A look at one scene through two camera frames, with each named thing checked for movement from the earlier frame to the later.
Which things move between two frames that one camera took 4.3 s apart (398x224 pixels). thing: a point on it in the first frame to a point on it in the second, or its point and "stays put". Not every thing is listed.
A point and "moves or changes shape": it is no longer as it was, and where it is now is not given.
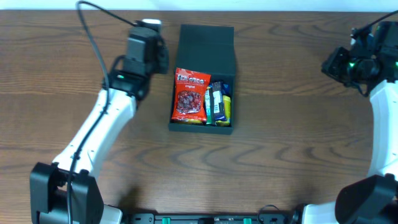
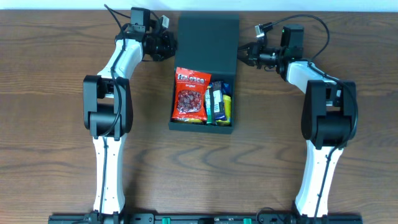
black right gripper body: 333,64 to 253,55
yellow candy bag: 191,121 stays put
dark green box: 209,49 moves or changes shape
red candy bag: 189,96 stays put
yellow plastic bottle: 227,102 stays put
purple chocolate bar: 217,101 stays put
